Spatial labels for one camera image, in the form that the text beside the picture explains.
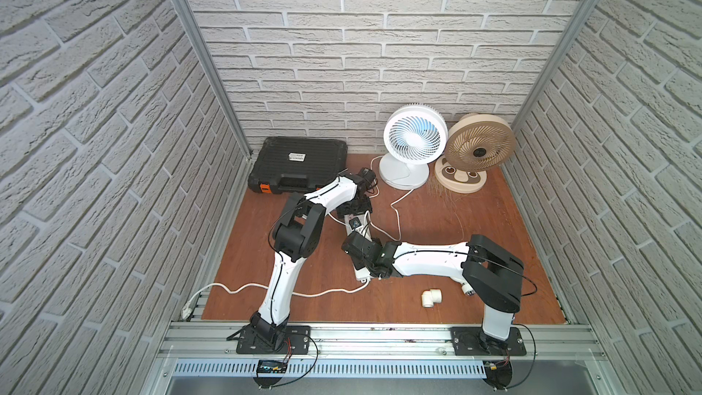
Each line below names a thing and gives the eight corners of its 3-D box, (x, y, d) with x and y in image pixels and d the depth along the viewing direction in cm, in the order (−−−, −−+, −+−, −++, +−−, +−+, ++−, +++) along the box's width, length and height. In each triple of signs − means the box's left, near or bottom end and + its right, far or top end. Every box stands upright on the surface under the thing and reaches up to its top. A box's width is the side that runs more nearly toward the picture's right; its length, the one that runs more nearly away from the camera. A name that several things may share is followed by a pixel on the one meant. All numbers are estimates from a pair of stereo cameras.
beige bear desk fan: (435, 192, 109) (458, 133, 85) (431, 173, 116) (451, 113, 91) (488, 192, 110) (527, 134, 85) (481, 173, 116) (515, 114, 91)
